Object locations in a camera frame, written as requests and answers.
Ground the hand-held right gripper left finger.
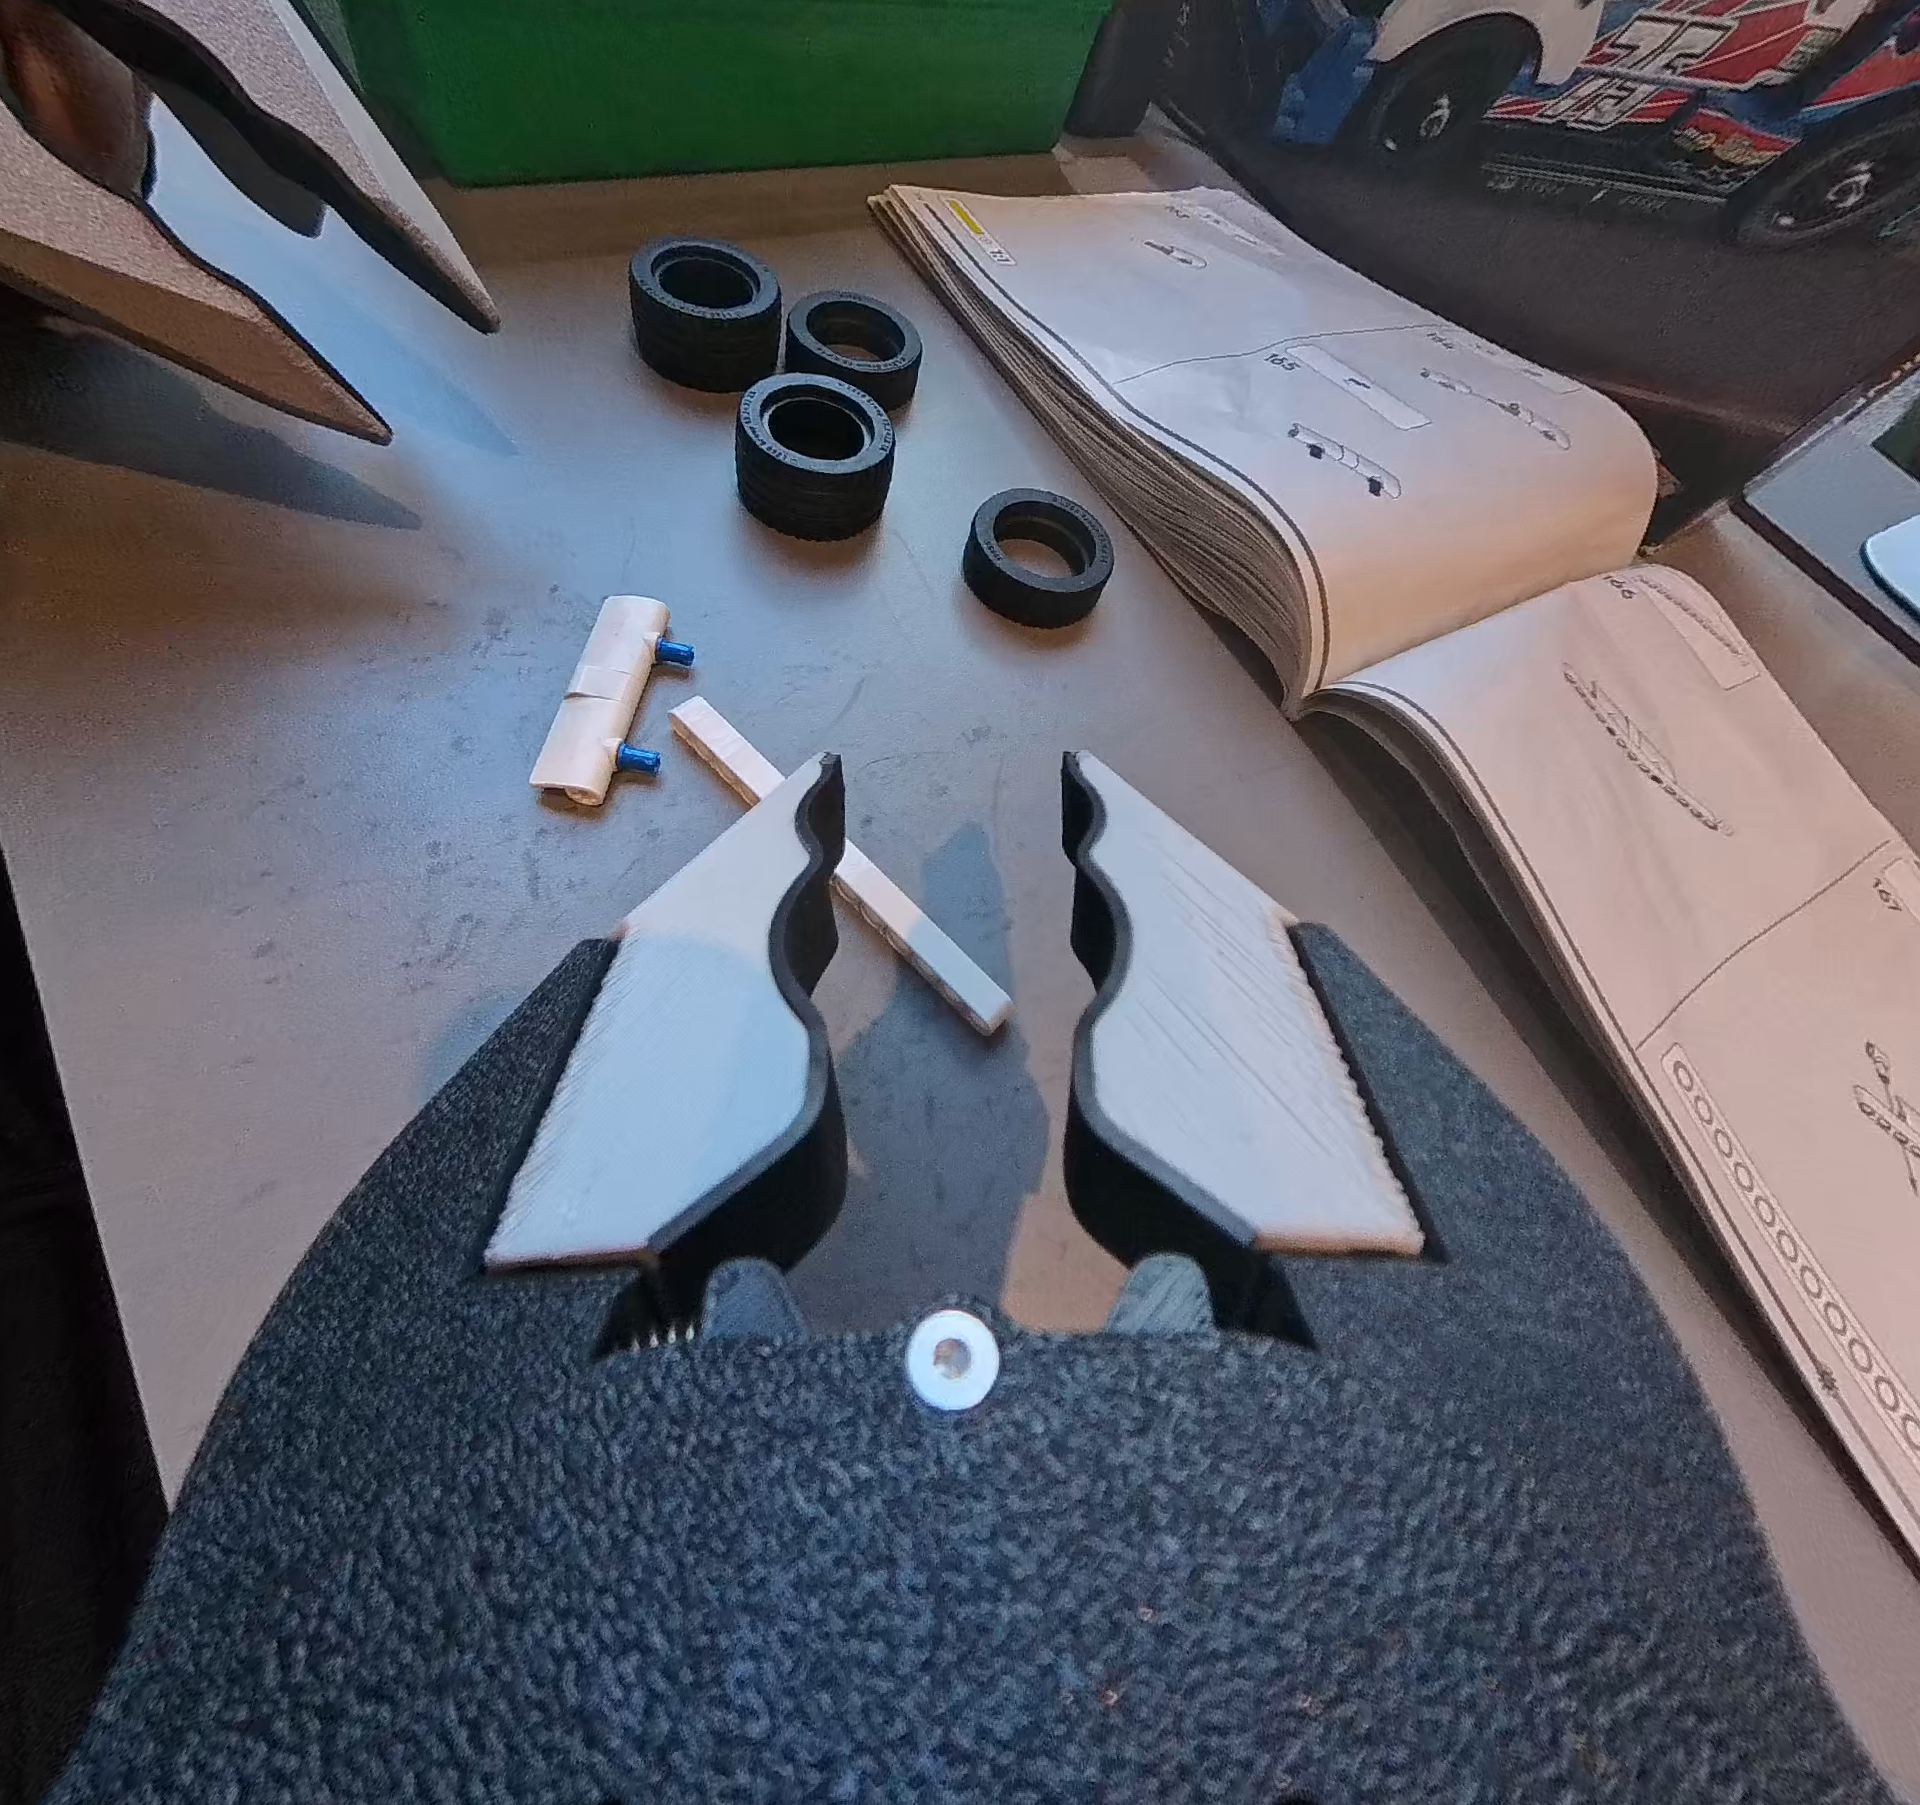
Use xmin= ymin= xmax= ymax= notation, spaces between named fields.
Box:
xmin=481 ymin=752 xmax=855 ymax=1275

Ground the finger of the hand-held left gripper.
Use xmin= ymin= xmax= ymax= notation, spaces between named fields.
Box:
xmin=0 ymin=0 xmax=504 ymax=337
xmin=0 ymin=105 xmax=396 ymax=450

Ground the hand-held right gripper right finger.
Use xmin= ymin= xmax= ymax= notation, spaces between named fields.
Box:
xmin=1058 ymin=750 xmax=1426 ymax=1275

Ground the long white toy beam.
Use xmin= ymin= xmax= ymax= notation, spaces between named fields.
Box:
xmin=668 ymin=695 xmax=1012 ymax=1040

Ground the white toy beam brick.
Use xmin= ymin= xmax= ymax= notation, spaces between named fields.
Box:
xmin=528 ymin=595 xmax=671 ymax=808

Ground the green plastic bin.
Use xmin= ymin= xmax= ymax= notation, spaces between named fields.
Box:
xmin=247 ymin=0 xmax=1164 ymax=188

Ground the grey desk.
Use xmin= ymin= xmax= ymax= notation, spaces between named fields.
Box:
xmin=0 ymin=131 xmax=1920 ymax=1805

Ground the person's left hand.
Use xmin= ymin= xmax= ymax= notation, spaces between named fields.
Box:
xmin=0 ymin=0 xmax=156 ymax=198

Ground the person's brown shirt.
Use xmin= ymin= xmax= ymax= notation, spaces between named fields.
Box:
xmin=0 ymin=844 xmax=167 ymax=1805

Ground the narrow black rubber tyre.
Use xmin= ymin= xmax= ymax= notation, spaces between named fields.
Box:
xmin=781 ymin=289 xmax=923 ymax=412

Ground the open white instruction booklet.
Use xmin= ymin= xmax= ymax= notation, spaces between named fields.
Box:
xmin=869 ymin=185 xmax=1920 ymax=1560

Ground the black power adapter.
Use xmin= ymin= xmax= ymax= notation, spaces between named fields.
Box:
xmin=1064 ymin=0 xmax=1160 ymax=139

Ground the toy car box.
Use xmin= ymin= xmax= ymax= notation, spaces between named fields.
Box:
xmin=1146 ymin=0 xmax=1920 ymax=546

